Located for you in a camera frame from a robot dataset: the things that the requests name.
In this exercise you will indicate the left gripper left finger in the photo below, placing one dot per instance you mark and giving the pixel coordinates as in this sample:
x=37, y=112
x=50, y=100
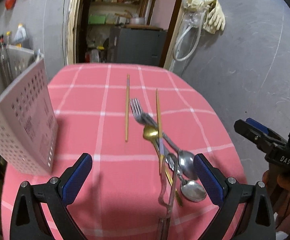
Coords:
x=28, y=220

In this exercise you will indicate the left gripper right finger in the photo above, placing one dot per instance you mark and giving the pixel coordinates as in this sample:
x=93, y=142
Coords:
x=256, y=220

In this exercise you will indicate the large silver spoon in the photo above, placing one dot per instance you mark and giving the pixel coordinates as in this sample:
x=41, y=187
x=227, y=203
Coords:
x=190, y=189

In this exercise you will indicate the silver fork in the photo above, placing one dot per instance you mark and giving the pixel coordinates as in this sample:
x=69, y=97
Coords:
x=145, y=119

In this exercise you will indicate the right hand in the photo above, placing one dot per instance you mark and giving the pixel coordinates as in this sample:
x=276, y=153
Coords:
x=283, y=217

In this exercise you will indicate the silver spoon at right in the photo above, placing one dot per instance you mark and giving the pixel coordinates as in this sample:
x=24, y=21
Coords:
x=185, y=159

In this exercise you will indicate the white perforated utensil basket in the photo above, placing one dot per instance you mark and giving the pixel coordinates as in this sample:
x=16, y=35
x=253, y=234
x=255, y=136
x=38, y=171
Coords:
x=28, y=126

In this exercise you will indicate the right wooden chopstick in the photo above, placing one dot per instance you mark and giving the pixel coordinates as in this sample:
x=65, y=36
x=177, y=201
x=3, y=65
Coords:
x=160, y=132

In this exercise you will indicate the wooden chopstick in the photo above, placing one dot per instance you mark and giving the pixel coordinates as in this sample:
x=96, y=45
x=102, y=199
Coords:
x=127, y=101
x=160, y=132

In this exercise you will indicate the gold spoon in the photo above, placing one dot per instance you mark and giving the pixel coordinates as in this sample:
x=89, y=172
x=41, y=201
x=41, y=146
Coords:
x=151, y=134

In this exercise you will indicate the pink checked tablecloth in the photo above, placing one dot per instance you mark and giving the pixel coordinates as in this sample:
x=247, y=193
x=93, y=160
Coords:
x=119, y=199

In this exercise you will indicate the yellow rubber gloves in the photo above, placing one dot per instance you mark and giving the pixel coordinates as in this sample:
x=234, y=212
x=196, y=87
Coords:
x=207, y=14

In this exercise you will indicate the metal tongs in basket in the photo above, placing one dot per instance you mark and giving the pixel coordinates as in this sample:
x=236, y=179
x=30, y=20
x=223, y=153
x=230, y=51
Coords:
x=6, y=67

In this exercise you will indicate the left wooden chopstick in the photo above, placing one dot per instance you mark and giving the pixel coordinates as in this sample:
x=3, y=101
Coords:
x=127, y=101

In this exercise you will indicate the large oil jug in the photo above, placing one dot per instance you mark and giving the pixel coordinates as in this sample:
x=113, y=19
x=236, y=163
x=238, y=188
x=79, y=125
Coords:
x=20, y=35

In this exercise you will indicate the dark grey cabinet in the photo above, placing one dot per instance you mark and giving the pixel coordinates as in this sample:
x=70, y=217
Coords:
x=135, y=46

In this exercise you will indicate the silver pot on cabinet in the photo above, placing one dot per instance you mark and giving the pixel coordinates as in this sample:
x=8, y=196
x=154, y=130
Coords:
x=137, y=21

